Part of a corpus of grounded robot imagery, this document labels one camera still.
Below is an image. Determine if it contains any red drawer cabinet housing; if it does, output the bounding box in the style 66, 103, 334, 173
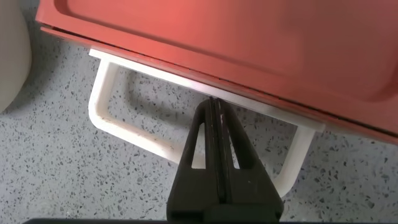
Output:
35, 0, 398, 138

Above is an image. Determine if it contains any beige ribbed bowl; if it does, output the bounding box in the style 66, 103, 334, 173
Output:
0, 0, 32, 113

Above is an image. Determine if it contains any red drawer with white handle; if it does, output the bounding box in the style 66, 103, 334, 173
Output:
40, 26, 398, 198

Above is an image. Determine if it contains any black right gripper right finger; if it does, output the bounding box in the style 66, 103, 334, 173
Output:
213, 98, 284, 222

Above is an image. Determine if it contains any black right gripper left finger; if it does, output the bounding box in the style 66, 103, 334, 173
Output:
166, 97, 224, 222

